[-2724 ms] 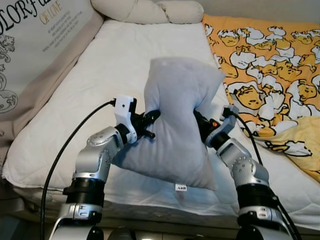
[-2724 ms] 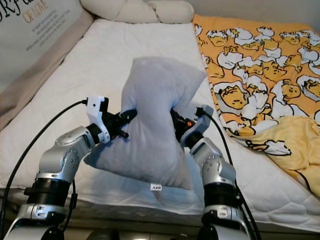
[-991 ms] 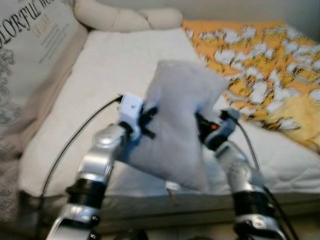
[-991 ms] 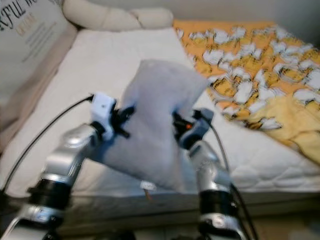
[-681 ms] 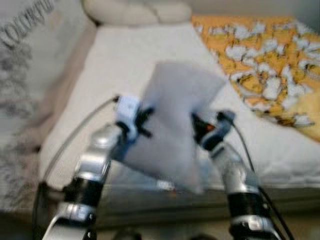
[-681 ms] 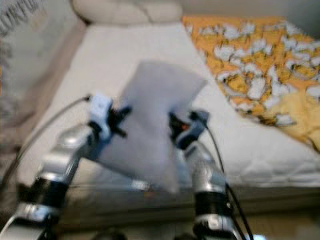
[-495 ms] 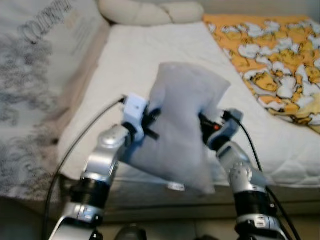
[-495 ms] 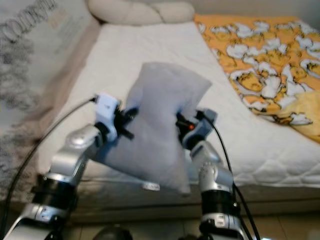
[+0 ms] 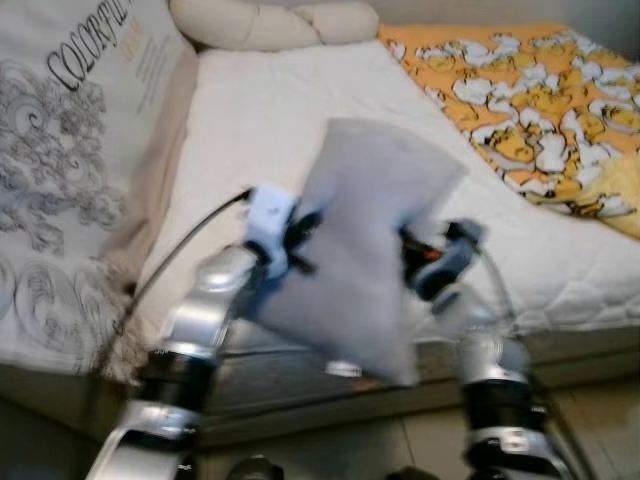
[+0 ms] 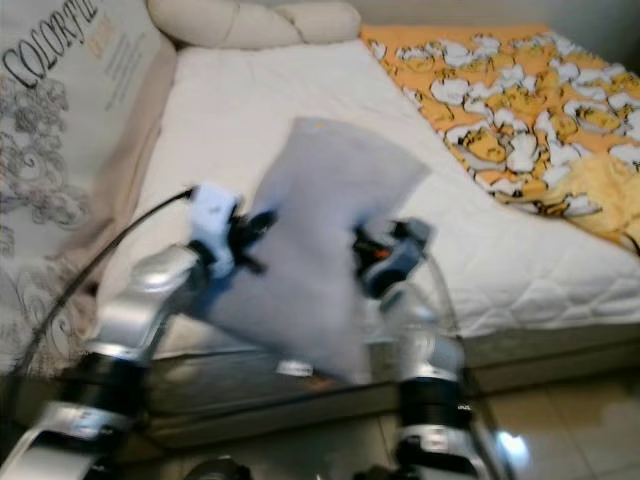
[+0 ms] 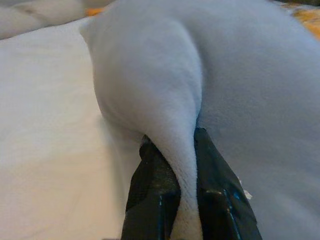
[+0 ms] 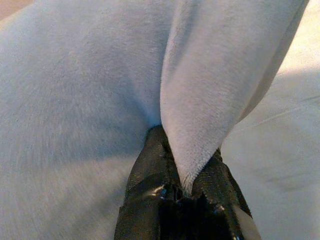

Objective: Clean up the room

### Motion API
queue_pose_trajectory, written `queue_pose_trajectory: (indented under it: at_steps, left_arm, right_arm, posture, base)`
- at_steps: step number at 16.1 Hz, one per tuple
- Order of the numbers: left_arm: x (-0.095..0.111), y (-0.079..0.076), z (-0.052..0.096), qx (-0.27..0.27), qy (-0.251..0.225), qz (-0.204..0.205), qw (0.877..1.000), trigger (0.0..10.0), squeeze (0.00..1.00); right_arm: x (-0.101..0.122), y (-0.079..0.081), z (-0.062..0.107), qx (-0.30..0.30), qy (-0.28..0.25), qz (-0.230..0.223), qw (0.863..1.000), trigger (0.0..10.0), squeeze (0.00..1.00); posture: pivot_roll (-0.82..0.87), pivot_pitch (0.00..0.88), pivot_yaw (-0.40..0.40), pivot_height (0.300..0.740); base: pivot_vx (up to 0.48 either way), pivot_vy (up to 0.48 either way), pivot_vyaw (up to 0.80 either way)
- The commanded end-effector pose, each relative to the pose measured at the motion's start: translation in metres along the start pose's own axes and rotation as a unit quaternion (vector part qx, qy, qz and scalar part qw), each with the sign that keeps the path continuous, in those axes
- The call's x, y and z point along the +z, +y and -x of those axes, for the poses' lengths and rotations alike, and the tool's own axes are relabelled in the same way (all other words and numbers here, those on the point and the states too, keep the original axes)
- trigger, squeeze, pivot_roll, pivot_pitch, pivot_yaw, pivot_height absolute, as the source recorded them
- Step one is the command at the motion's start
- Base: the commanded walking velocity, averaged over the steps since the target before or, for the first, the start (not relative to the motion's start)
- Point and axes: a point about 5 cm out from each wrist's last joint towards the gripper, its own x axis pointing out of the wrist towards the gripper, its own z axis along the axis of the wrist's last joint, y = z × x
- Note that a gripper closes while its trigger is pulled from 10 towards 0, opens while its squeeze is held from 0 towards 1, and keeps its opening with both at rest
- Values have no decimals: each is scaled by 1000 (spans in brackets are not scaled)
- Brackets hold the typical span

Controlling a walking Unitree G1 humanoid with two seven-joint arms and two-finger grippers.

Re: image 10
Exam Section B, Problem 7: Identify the grey pillow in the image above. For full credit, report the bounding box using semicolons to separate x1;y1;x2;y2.
205;117;432;387

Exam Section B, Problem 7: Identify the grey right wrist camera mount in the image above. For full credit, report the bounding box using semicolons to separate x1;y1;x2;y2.
382;220;437;297

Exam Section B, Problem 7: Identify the cream bolster pillow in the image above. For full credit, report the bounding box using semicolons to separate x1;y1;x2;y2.
147;0;363;51

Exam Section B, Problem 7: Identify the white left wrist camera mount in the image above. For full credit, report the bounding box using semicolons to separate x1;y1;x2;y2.
190;183;242;279

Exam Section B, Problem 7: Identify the white quilted mattress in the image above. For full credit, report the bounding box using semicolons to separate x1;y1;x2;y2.
105;42;640;351

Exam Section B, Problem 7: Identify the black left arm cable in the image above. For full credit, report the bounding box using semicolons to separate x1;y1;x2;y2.
20;185;197;373

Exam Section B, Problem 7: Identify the yellow cartoon egg blanket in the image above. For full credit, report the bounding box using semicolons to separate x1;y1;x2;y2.
360;25;640;251

